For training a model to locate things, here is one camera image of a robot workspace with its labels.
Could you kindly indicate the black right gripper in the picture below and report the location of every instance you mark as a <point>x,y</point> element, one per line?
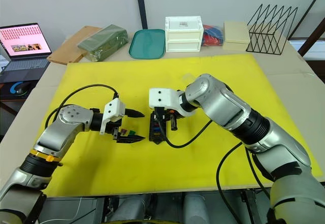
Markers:
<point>167,114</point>

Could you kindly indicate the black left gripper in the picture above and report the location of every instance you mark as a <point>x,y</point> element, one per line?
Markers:
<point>114,128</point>

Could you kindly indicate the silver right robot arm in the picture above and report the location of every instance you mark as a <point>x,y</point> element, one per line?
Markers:
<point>228,102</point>

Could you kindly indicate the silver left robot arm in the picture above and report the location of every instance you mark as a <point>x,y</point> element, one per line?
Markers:
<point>68,122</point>

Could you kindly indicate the green blade fuse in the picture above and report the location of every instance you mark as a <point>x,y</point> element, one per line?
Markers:
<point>132,132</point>

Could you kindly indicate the purple blade fuse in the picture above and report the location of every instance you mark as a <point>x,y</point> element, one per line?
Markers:
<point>124,132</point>

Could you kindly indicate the black fuse box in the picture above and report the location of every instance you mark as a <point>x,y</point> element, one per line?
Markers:
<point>155,139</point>

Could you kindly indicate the clear plastic fuse box cover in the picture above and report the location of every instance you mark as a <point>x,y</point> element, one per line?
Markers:
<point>188,78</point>

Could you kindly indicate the white two-drawer storage box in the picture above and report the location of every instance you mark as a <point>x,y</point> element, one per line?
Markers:
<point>184,34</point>

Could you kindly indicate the beige lidded box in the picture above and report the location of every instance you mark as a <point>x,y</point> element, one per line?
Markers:
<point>236,33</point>

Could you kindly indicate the yellow foam mat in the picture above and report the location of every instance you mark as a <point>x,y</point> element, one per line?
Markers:
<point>114,165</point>

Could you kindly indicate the grey rounded shape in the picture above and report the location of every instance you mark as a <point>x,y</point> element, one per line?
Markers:
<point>132,208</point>
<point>196,208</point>

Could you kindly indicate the teal plastic tray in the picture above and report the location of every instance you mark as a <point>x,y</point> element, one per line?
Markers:
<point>147,43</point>

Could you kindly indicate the green wrapped package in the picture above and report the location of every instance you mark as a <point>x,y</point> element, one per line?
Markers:
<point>104,39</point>

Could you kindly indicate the bag of red blue items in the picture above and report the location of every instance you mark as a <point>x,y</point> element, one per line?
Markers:
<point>212,34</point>

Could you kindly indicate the wooden board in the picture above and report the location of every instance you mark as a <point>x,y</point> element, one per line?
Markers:
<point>68,48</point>

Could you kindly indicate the black panel under table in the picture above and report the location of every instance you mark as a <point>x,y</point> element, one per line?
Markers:
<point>73,210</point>

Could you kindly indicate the black computer mouse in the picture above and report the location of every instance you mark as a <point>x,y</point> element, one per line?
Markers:
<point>22,89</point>

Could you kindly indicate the black vertical pole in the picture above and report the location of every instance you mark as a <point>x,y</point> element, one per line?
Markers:
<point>141,3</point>

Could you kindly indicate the black blue mouse pad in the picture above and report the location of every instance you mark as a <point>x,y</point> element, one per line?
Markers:
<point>5,95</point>

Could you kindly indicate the open laptop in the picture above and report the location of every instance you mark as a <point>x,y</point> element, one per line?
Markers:
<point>23,36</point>

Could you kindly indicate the black diagonal pole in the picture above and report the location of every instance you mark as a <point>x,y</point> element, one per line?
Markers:
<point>308,10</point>

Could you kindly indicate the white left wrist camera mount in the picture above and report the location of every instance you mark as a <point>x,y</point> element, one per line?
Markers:
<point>113,108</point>

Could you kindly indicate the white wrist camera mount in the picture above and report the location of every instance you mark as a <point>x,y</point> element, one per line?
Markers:
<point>161,97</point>
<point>113,108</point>

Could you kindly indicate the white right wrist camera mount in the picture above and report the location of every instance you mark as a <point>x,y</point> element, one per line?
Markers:
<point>161,97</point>

